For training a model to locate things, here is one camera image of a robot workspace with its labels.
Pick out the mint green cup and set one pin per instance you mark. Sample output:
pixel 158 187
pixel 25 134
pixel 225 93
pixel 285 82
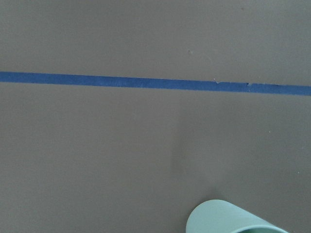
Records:
pixel 219 216

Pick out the brown paper table cover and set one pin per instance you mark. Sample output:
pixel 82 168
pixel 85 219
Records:
pixel 88 159

